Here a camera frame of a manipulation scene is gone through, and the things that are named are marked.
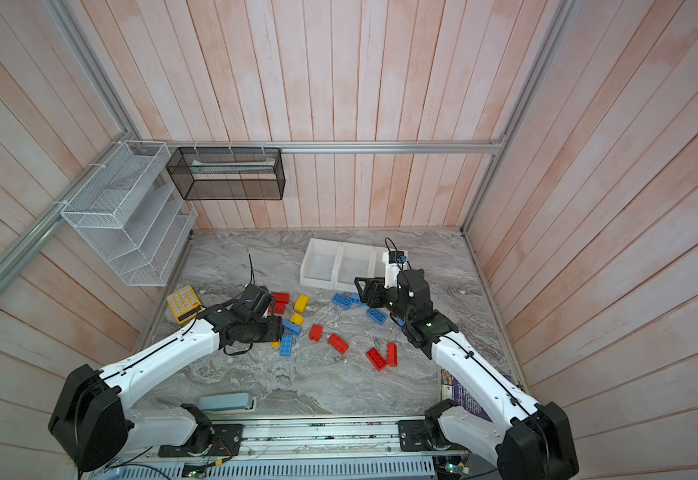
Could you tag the yellow sloped brick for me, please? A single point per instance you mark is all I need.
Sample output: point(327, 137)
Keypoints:
point(297, 319)

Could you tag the red brick upper left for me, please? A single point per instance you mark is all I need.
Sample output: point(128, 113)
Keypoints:
point(281, 297)

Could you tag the red brick upright right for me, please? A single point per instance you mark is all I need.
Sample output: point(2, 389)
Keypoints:
point(391, 354)

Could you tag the red brick lower right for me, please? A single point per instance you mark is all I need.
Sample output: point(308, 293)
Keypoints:
point(376, 359)

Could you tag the black mesh basket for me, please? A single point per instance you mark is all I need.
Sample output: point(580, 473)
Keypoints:
point(228, 173)

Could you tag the blue brick bins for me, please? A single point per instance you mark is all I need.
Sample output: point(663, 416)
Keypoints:
point(342, 301)
point(356, 298)

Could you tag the blue brick lower left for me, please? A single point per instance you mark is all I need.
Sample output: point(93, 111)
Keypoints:
point(286, 345)

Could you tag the white bin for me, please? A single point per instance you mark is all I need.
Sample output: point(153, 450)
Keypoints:
point(320, 264)
point(358, 261)

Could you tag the blue brick under yellow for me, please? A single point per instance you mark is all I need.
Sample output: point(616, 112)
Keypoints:
point(291, 327)

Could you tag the purple book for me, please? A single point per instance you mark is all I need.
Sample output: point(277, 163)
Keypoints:
point(453, 389)

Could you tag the middle white bin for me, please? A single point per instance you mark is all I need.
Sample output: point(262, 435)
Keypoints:
point(358, 261)

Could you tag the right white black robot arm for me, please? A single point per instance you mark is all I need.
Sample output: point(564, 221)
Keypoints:
point(520, 437)

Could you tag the light blue case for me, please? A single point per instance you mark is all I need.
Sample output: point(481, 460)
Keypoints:
point(240, 401)

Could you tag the yellow calculator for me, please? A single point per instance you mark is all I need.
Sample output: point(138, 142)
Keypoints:
point(184, 304)

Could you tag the red brick centre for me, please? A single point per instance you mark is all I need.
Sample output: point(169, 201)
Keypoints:
point(338, 343)

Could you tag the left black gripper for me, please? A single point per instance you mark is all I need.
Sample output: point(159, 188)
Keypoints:
point(275, 330)

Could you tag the small red brick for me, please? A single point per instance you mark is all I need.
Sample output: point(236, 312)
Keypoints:
point(315, 333)

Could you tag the left white bin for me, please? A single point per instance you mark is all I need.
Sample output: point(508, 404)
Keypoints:
point(320, 264)

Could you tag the red brick lower left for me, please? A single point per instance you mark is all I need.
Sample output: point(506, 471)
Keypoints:
point(278, 308)

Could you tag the blue brick centre right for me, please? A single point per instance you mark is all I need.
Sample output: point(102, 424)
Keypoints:
point(376, 315)

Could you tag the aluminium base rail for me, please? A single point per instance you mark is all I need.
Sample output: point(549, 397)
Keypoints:
point(325, 438)

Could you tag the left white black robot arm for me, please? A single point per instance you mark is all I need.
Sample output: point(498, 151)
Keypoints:
point(119, 386)

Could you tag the yellow long brick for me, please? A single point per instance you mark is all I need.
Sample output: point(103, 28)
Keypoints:
point(301, 303)

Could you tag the blue brick near bins left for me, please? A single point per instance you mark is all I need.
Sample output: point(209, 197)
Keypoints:
point(342, 301)

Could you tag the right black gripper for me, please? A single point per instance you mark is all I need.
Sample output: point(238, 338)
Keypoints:
point(374, 286)

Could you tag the blue brick near bins right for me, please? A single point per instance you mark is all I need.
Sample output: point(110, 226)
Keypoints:
point(356, 298)

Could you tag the white wire mesh shelf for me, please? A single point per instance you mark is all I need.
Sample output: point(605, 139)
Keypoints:
point(133, 219)

